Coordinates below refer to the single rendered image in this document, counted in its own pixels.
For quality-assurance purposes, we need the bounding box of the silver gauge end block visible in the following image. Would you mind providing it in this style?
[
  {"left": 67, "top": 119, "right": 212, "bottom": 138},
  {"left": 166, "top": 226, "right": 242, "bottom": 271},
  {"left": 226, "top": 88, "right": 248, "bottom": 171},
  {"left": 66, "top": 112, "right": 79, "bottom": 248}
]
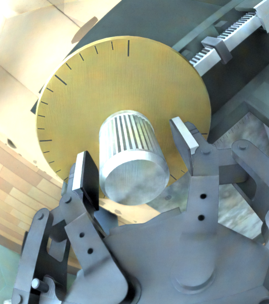
[{"left": 235, "top": 0, "right": 269, "bottom": 33}]

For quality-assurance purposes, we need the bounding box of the brass dial disc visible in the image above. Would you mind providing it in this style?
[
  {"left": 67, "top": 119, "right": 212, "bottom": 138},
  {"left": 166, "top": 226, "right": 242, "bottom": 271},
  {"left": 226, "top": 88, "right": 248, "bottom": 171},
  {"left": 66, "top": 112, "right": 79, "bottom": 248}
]
[{"left": 36, "top": 36, "right": 212, "bottom": 199}]

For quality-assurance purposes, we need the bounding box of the dark board shear body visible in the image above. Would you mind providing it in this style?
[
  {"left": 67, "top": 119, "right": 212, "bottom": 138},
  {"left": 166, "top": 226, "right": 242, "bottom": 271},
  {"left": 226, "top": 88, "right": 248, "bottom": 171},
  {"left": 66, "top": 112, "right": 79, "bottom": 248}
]
[{"left": 30, "top": 0, "right": 269, "bottom": 241}]

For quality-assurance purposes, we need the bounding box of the silver knurled knob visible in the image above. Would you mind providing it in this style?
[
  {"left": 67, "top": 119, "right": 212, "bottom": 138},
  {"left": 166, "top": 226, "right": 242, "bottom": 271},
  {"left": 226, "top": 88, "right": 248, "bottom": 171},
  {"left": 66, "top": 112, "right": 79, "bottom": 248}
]
[{"left": 98, "top": 109, "right": 170, "bottom": 206}]

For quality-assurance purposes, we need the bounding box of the dark grey slider block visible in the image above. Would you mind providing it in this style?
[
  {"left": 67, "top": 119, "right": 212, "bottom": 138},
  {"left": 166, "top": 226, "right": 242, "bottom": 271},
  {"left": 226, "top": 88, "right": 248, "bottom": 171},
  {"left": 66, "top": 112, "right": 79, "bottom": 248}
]
[{"left": 201, "top": 37, "right": 233, "bottom": 65}]

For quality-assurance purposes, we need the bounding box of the silver toothed rack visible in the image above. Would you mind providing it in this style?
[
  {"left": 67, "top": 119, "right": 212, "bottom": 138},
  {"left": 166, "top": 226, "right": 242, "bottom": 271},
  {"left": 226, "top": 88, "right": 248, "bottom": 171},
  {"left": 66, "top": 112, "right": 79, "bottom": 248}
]
[{"left": 188, "top": 10, "right": 265, "bottom": 75}]

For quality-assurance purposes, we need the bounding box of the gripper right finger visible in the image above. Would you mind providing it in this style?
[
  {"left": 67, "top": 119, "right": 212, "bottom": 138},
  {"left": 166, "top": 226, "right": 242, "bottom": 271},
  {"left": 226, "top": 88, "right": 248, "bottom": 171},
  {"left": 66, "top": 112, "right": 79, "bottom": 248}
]
[{"left": 169, "top": 116, "right": 269, "bottom": 289}]

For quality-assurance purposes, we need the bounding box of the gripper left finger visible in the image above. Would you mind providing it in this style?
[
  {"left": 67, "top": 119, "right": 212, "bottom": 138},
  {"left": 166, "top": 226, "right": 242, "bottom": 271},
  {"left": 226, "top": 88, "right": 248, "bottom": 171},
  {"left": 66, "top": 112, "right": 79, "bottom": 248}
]
[{"left": 12, "top": 151, "right": 135, "bottom": 304}]

